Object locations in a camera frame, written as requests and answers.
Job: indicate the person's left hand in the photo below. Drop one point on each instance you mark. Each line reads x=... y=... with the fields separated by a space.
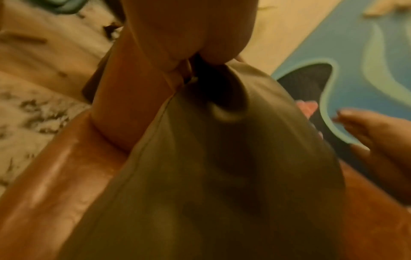
x=179 y=30

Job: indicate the olive green cloth cover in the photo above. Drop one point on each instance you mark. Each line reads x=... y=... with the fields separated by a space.
x=224 y=177

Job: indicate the teal object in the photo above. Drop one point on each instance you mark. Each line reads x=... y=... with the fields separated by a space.
x=56 y=4

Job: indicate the black fabric piece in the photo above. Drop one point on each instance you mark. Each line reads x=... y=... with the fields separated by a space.
x=308 y=81

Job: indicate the person's bare foot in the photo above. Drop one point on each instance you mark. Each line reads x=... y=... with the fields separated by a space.
x=309 y=108
x=379 y=137

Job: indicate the white grey patterned rug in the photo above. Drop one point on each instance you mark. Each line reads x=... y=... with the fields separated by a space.
x=29 y=119

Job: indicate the blue patterned rug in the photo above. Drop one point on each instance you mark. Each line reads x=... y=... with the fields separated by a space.
x=362 y=50

